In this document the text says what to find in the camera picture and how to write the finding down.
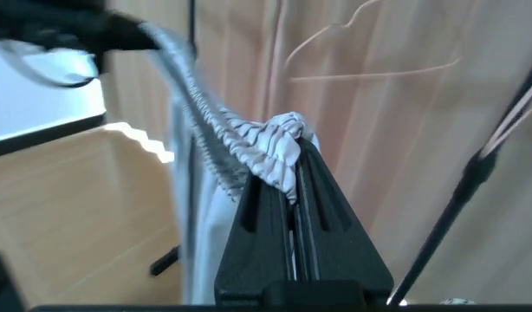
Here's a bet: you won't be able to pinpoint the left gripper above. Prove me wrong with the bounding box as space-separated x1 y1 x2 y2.
0 0 114 75

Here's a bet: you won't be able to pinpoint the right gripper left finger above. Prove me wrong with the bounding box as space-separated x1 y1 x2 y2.
213 172 296 307

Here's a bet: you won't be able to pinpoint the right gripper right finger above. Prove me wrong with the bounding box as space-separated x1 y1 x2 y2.
293 137 395 305

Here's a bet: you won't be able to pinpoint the pale grey shorts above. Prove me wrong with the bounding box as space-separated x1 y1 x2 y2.
139 21 322 307

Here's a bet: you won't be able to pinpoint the black clothes rack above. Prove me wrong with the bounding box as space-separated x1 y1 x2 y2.
149 0 532 307

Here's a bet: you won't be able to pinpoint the window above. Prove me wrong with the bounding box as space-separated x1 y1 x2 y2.
0 41 107 159

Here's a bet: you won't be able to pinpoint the black cable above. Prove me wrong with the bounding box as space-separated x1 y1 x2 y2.
0 38 99 90

